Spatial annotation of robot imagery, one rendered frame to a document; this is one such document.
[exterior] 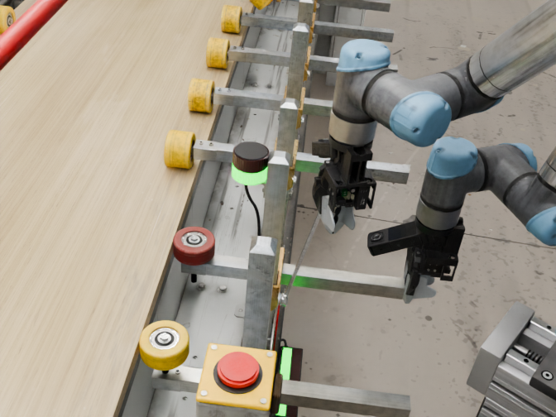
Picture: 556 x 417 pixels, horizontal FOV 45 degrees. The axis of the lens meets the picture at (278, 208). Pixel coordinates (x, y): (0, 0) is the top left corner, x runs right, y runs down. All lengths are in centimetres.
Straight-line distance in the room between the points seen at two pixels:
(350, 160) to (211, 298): 64
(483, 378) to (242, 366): 53
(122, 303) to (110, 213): 25
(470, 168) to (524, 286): 168
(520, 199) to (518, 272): 172
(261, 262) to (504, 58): 43
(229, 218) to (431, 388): 92
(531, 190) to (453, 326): 144
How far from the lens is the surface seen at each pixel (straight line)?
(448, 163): 112
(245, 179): 110
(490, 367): 109
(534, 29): 94
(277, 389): 67
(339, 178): 110
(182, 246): 127
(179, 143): 144
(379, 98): 97
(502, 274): 281
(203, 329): 151
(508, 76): 99
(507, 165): 118
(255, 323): 97
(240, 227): 177
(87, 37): 210
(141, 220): 135
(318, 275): 131
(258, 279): 91
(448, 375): 236
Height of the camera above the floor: 175
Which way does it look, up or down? 37 degrees down
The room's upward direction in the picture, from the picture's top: 6 degrees clockwise
